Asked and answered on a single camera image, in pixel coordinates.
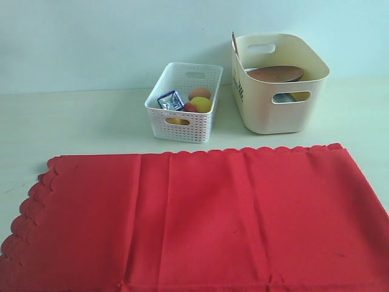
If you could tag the orange cheese wedge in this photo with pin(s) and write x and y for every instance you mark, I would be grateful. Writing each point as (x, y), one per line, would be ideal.
(177, 121)

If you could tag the white perforated plastic basket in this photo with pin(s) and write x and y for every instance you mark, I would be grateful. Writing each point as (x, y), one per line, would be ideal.
(184, 77)

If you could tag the red sausage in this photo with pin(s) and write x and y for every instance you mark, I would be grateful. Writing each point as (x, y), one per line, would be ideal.
(189, 107)

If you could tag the red scalloped cloth mat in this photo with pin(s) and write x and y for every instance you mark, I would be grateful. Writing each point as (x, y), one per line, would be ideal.
(283, 219)

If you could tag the cream plastic bin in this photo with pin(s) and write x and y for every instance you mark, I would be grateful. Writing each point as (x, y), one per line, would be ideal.
(254, 98)

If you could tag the brown oval plate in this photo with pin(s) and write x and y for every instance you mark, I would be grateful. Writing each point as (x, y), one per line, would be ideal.
(277, 74)

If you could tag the yellow lemon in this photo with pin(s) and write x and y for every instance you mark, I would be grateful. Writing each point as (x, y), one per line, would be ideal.
(202, 104)

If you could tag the brown egg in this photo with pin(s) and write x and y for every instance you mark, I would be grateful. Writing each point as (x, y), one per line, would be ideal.
(199, 92)

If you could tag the wooden chopstick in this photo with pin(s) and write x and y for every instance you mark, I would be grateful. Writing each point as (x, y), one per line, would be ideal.
(235, 46)

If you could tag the stainless steel cup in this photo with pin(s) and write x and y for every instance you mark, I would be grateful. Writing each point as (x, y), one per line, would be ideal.
(283, 98)

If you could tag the blue white snack packet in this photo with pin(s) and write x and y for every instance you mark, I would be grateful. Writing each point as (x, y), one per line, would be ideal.
(171, 101)

